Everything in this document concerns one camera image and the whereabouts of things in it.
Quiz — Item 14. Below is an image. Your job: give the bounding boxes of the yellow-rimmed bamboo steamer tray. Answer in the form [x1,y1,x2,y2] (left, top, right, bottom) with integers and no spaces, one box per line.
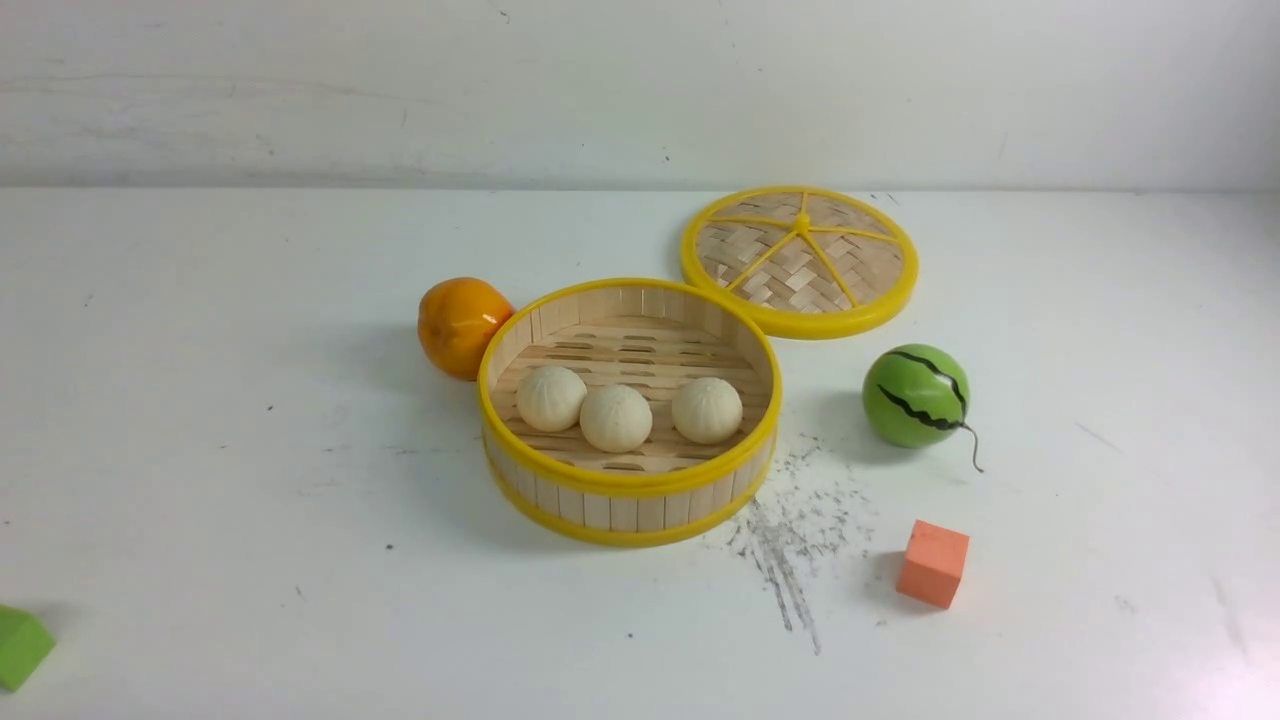
[477,278,783,547]

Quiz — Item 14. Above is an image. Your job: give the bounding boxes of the green toy watermelon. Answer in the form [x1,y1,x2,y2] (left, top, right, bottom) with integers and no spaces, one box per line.
[861,343,984,473]

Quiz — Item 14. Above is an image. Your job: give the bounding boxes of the orange foam cube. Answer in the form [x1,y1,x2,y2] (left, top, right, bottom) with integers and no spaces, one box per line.
[895,520,970,609]

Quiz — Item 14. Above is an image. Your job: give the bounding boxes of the cream bun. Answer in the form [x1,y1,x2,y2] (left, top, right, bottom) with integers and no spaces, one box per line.
[516,366,588,432]
[671,377,744,445]
[579,384,653,454]

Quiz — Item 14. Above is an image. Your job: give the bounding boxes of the cream bun bottom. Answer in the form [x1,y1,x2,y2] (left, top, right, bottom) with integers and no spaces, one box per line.
[579,384,653,454]

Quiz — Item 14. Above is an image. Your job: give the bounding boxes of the orange toy fruit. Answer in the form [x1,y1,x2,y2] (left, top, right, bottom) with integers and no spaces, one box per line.
[417,277,515,382]

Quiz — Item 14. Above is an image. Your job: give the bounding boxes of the yellow-rimmed woven steamer lid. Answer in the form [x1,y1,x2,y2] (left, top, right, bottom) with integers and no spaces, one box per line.
[678,184,920,340]

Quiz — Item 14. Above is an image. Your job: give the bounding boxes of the green foam block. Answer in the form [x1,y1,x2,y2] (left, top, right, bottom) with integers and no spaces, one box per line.
[0,605,56,693]

